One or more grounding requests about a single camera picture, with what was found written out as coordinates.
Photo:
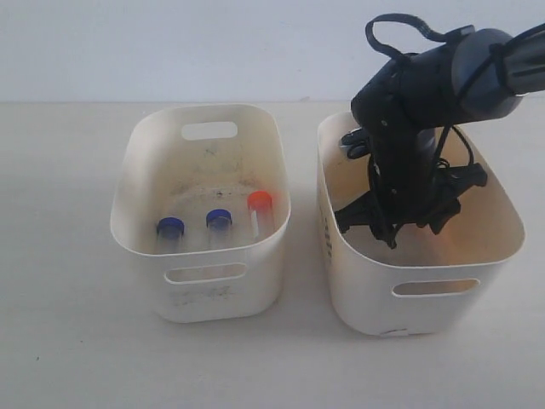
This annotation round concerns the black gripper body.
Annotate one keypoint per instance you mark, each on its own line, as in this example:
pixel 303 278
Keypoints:
pixel 409 180

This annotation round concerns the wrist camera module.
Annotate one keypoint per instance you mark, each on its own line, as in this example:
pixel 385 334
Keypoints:
pixel 356 144

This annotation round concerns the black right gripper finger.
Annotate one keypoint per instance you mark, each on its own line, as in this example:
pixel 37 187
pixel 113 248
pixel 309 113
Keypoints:
pixel 443 214

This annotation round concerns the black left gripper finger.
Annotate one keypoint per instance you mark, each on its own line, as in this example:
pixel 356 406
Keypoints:
pixel 385 232

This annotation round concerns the orange-capped tube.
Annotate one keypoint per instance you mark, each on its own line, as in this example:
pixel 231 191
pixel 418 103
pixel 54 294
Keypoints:
pixel 260 207

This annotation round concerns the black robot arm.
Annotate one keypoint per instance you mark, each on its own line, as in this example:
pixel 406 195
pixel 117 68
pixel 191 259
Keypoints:
pixel 405 113

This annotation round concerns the blue-capped tube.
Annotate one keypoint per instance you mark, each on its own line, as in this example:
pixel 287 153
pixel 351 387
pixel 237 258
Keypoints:
pixel 170 232
pixel 219 226

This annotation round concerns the white plastic bin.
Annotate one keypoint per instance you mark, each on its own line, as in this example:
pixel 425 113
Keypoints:
pixel 185 162
pixel 429 281

